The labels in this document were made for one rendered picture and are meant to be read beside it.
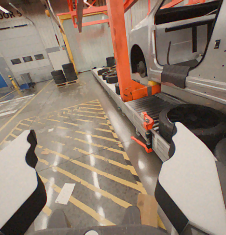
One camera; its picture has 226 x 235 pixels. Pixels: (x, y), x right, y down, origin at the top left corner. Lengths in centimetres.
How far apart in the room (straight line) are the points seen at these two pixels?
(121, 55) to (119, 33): 25
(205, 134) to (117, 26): 153
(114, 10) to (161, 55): 90
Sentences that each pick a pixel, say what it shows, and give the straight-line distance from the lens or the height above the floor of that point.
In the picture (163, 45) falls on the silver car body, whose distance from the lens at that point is 217.
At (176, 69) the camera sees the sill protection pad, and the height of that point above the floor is 97.
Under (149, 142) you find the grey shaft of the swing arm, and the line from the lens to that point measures 159.
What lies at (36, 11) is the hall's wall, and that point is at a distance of 1289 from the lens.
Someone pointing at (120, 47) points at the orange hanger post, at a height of 131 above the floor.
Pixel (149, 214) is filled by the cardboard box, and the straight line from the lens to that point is 119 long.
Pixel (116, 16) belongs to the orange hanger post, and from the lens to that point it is 183.
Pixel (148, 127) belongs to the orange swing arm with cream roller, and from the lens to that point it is 140.
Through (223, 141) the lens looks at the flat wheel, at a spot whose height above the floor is 50.
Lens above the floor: 130
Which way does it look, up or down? 30 degrees down
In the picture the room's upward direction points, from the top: 12 degrees counter-clockwise
